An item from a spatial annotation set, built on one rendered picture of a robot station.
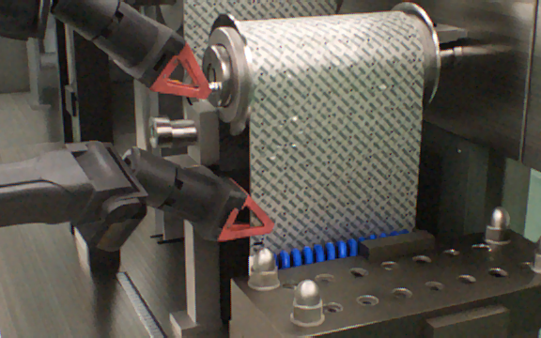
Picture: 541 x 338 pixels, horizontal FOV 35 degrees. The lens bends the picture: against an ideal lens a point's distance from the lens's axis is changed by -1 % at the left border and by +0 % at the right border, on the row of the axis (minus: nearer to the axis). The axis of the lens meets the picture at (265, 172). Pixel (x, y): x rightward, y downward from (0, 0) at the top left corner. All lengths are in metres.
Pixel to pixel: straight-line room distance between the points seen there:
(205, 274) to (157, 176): 0.23
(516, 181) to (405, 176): 0.34
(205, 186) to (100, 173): 0.14
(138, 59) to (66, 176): 0.17
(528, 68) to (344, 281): 0.34
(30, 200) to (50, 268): 0.55
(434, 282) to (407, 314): 0.09
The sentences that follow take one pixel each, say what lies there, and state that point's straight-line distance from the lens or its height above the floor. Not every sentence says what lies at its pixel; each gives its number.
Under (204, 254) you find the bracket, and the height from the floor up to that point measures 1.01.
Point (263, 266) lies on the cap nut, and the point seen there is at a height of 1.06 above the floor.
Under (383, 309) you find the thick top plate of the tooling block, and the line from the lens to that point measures 0.97.
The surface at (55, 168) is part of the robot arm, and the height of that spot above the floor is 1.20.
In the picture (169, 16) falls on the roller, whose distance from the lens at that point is 1.29.
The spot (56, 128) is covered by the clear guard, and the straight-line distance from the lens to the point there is 2.04.
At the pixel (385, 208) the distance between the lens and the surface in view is 1.14.
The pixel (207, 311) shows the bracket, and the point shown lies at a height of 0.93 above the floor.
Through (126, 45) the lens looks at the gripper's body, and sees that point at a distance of 0.96.
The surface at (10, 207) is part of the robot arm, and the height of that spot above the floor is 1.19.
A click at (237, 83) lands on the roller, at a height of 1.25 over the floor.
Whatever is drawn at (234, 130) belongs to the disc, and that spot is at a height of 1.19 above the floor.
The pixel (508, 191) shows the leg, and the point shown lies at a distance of 1.43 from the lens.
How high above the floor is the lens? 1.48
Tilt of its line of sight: 19 degrees down
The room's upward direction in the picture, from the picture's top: straight up
